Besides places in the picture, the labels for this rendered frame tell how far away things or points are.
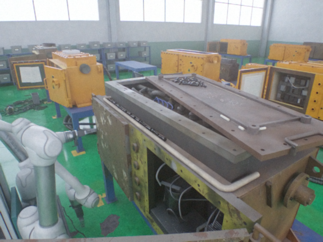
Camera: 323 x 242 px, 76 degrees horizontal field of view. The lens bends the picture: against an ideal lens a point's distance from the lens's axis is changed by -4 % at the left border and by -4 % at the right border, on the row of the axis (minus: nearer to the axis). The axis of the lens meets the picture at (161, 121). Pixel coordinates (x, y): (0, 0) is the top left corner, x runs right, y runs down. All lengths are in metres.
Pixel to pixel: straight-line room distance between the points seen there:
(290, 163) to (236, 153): 0.31
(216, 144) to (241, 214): 0.24
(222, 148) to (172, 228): 0.62
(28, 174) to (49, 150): 0.86
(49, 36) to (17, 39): 1.16
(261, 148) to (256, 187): 0.14
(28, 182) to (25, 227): 0.48
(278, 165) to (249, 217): 0.33
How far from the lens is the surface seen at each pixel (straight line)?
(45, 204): 1.33
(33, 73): 4.90
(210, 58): 4.78
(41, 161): 1.18
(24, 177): 1.96
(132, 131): 1.19
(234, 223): 0.75
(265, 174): 0.88
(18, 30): 9.97
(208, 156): 0.83
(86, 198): 1.52
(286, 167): 0.96
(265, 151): 0.75
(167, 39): 12.21
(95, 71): 3.56
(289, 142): 0.82
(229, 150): 0.76
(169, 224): 1.26
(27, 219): 1.56
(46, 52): 6.34
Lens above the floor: 1.71
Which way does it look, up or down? 23 degrees down
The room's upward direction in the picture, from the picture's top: straight up
